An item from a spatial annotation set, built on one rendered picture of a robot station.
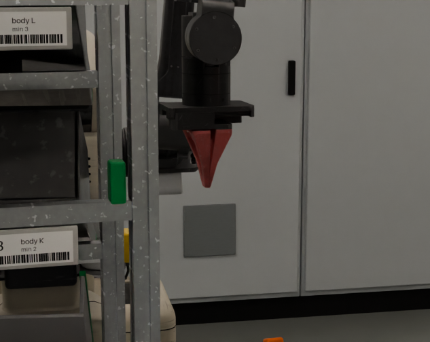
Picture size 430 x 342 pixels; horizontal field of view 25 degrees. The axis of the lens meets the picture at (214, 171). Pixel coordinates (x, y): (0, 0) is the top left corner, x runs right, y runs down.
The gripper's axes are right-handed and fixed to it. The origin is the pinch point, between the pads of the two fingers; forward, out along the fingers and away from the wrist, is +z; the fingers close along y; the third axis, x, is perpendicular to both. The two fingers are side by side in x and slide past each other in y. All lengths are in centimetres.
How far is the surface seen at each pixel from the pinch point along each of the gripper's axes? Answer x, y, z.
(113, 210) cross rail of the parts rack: -41.1, -17.1, -5.9
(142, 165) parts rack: -41.1, -14.9, -9.1
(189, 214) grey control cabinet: 276, 60, 66
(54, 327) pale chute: -28.2, -20.8, 7.3
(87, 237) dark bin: -23.5, -17.1, 0.4
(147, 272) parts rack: -40.9, -14.6, -0.8
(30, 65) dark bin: -23.0, -21.8, -15.6
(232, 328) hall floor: 272, 77, 116
